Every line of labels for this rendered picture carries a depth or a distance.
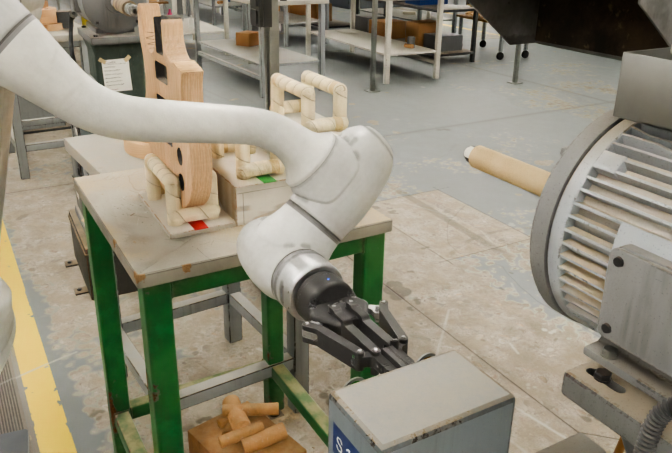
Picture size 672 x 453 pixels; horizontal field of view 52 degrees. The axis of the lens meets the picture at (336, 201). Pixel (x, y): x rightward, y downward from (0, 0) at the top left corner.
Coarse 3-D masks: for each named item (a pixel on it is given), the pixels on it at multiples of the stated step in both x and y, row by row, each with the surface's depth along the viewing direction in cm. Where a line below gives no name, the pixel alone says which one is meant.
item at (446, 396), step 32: (448, 352) 74; (352, 384) 69; (384, 384) 69; (416, 384) 69; (448, 384) 69; (480, 384) 69; (352, 416) 64; (384, 416) 64; (416, 416) 64; (448, 416) 64; (480, 416) 66; (512, 416) 68; (352, 448) 65; (384, 448) 61; (416, 448) 62; (448, 448) 65; (480, 448) 67
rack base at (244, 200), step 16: (224, 160) 165; (256, 160) 166; (224, 176) 155; (272, 176) 155; (224, 192) 155; (240, 192) 149; (256, 192) 151; (272, 192) 153; (288, 192) 155; (224, 208) 157; (240, 208) 151; (256, 208) 152; (272, 208) 154; (240, 224) 152
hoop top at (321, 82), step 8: (304, 72) 171; (312, 72) 169; (304, 80) 171; (312, 80) 167; (320, 80) 164; (328, 80) 162; (320, 88) 164; (328, 88) 160; (336, 88) 157; (344, 88) 158
